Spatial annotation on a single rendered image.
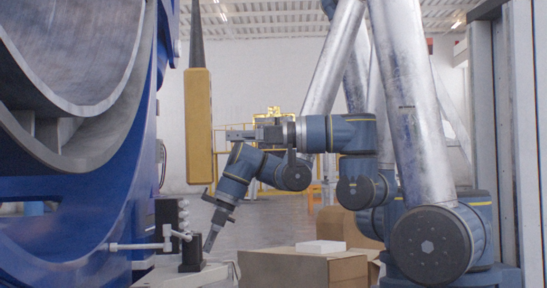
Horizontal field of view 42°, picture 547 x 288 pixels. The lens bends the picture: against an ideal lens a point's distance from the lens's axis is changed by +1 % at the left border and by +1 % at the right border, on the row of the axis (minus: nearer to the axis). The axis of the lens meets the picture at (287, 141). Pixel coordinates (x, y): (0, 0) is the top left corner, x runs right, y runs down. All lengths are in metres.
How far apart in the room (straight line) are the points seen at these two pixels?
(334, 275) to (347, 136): 3.22
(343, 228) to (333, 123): 3.80
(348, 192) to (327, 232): 3.90
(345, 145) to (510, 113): 0.58
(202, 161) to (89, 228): 0.71
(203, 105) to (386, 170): 0.56
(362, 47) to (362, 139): 0.85
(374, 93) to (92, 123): 1.13
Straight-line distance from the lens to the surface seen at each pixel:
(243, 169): 2.51
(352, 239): 5.76
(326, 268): 5.01
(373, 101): 2.06
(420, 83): 1.80
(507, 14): 2.28
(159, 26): 4.17
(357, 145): 1.90
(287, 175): 2.36
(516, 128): 2.21
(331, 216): 5.78
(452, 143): 4.33
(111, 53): 2.84
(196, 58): 1.96
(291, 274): 5.23
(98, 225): 2.53
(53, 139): 2.22
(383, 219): 2.50
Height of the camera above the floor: 1.21
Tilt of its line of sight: 2 degrees up
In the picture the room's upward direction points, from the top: 2 degrees counter-clockwise
